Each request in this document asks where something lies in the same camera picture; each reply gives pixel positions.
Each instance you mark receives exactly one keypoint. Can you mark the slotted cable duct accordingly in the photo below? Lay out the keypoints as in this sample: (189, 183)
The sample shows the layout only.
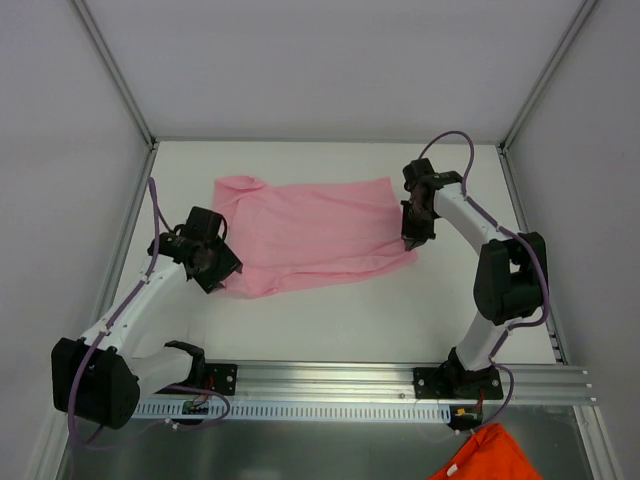
(181, 409)

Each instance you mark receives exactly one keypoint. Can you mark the pink t shirt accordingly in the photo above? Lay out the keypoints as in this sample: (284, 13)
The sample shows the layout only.
(305, 236)

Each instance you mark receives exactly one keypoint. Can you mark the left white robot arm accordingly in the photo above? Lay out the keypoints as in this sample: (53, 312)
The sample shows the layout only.
(97, 376)

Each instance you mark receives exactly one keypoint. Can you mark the orange t shirt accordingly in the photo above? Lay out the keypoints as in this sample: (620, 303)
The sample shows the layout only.
(489, 453)

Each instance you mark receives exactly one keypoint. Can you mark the aluminium frame post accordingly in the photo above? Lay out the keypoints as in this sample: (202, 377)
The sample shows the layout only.
(95, 36)
(569, 36)

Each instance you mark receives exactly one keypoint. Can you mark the left aluminium frame post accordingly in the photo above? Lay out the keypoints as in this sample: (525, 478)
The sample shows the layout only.
(95, 36)

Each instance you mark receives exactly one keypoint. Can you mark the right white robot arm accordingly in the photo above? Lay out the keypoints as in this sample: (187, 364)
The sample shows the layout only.
(510, 282)

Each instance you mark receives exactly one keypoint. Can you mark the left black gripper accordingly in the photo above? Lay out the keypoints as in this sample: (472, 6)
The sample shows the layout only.
(218, 270)

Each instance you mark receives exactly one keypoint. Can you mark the right aluminium frame post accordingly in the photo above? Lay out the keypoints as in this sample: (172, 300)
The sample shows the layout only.
(569, 36)

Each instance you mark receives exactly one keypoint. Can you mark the aluminium mounting rail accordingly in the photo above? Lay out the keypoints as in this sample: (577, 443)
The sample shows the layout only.
(389, 382)

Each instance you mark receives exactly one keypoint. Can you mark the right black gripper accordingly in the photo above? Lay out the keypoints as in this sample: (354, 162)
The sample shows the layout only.
(415, 230)

